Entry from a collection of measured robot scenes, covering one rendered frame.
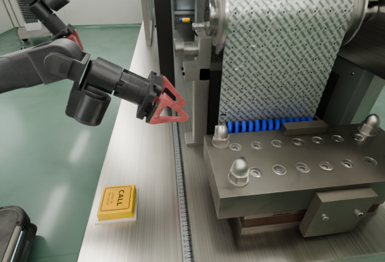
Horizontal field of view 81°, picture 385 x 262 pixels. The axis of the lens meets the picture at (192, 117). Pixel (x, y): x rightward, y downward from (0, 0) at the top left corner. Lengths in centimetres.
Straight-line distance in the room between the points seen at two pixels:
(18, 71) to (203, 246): 44
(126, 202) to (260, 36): 43
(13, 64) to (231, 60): 37
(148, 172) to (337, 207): 40
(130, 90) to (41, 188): 163
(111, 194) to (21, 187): 159
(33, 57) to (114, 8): 573
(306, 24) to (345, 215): 35
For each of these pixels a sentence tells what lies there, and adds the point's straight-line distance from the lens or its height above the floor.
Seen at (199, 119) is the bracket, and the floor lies 99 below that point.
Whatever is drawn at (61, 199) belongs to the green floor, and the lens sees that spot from 187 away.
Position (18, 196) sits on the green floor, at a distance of 205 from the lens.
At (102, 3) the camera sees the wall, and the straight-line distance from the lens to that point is 619.
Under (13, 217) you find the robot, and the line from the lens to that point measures 159.
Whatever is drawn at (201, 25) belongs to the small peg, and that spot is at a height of 123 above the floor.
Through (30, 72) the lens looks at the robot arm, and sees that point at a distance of 46.
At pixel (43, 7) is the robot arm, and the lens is 99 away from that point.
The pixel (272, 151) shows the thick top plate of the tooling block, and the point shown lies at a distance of 48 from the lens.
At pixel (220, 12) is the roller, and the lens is 44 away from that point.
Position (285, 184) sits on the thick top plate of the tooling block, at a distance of 43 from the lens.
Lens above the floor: 134
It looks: 35 degrees down
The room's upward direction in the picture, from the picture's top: straight up
